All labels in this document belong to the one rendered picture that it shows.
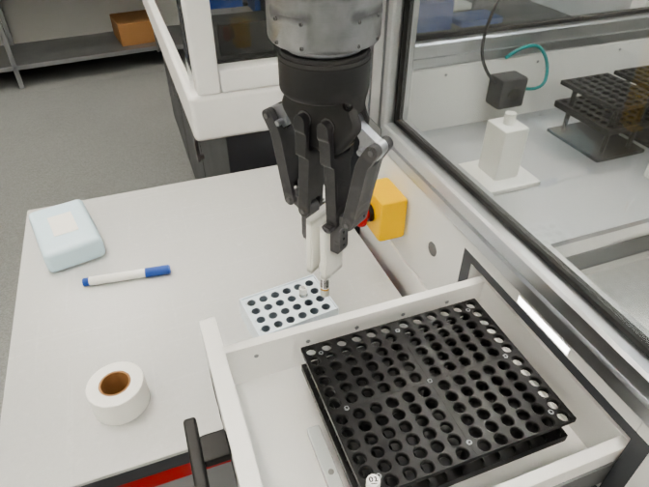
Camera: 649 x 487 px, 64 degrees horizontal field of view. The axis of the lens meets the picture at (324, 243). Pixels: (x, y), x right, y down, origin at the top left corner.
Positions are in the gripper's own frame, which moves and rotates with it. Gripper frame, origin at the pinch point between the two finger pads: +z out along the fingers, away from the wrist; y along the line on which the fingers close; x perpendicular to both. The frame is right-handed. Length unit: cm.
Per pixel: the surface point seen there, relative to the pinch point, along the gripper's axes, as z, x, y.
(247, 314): 21.1, 1.2, -15.0
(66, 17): 74, 164, -367
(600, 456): 11.5, 2.3, 30.4
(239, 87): 10, 40, -55
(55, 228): 20, -5, -55
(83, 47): 86, 154, -335
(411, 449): 10.9, -8.2, 16.6
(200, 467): 9.7, -21.6, 3.2
